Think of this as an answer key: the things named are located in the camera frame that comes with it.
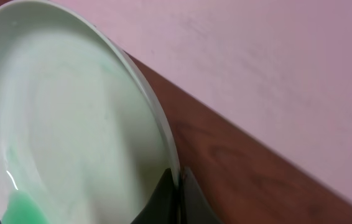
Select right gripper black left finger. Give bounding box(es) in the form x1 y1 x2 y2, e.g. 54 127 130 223
131 168 178 224

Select pale green plate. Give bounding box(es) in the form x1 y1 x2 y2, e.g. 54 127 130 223
0 1 180 223

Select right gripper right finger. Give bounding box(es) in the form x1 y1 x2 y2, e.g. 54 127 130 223
181 167 223 224

